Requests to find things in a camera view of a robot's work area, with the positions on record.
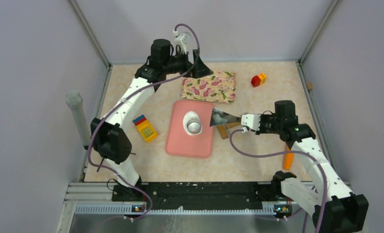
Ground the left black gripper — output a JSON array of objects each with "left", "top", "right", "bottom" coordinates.
[{"left": 164, "top": 50, "right": 212, "bottom": 79}]

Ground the wooden rolling pin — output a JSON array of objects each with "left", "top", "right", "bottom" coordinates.
[{"left": 216, "top": 123, "right": 240, "bottom": 139}]

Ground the metal scraper wooden handle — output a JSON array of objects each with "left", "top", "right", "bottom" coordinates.
[{"left": 209, "top": 107, "right": 241, "bottom": 127}]

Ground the white dough ball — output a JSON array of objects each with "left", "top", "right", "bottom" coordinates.
[{"left": 182, "top": 111, "right": 203, "bottom": 135}]

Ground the pink plastic tray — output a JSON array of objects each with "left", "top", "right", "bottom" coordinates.
[{"left": 165, "top": 100, "right": 214, "bottom": 159}]

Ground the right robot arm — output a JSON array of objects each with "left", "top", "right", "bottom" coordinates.
[{"left": 247, "top": 100, "right": 369, "bottom": 233}]

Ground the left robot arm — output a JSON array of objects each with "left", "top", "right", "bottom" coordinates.
[{"left": 87, "top": 39, "right": 212, "bottom": 201}]

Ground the floral yellow tray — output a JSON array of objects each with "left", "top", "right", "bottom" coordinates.
[{"left": 180, "top": 71, "right": 237, "bottom": 104}]

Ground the orange toy carrot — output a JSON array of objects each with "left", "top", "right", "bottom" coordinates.
[{"left": 282, "top": 146, "right": 294, "bottom": 170}]

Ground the red orange toy block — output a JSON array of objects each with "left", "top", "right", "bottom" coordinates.
[{"left": 251, "top": 73, "right": 267, "bottom": 87}]

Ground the yellow multicolour toy block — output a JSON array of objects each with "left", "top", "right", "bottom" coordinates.
[{"left": 132, "top": 115, "right": 158, "bottom": 143}]

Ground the small black tripod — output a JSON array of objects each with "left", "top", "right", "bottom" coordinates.
[{"left": 96, "top": 152, "right": 136, "bottom": 172}]

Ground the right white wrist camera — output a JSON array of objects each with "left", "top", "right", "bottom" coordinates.
[{"left": 240, "top": 114, "right": 261, "bottom": 133}]

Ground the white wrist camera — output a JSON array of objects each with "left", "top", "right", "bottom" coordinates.
[
  {"left": 240, "top": 114, "right": 261, "bottom": 133},
  {"left": 173, "top": 30, "right": 191, "bottom": 54}
]

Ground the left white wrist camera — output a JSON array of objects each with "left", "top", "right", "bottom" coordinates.
[{"left": 173, "top": 30, "right": 191, "bottom": 54}]

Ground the small wooden wall knob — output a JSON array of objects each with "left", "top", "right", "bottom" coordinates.
[{"left": 305, "top": 81, "right": 313, "bottom": 91}]

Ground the grey cylinder post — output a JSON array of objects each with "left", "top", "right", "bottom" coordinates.
[{"left": 65, "top": 90, "right": 91, "bottom": 150}]

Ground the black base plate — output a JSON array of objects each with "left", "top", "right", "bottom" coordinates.
[{"left": 112, "top": 182, "right": 289, "bottom": 211}]

